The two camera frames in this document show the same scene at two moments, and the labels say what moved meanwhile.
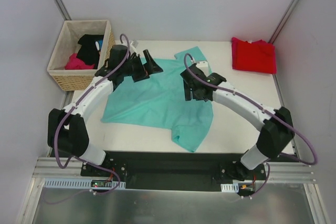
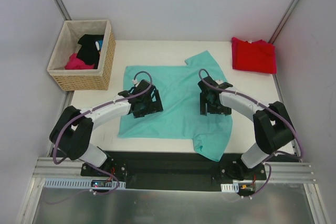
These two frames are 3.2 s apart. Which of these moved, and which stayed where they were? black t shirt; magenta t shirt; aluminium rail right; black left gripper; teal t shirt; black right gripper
Moved: teal t shirt; black right gripper; black left gripper
Stayed: magenta t shirt; aluminium rail right; black t shirt
